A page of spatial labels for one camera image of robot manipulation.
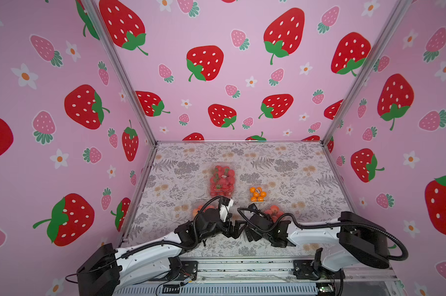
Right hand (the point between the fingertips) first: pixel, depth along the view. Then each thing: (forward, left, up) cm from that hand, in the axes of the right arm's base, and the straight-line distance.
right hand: (249, 229), depth 85 cm
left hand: (-1, +4, +12) cm, 13 cm away
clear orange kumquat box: (+18, -4, +2) cm, 18 cm away
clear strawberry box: (+23, +15, +6) cm, 28 cm away
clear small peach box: (+8, -12, +3) cm, 15 cm away
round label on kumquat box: (+19, -4, +3) cm, 20 cm away
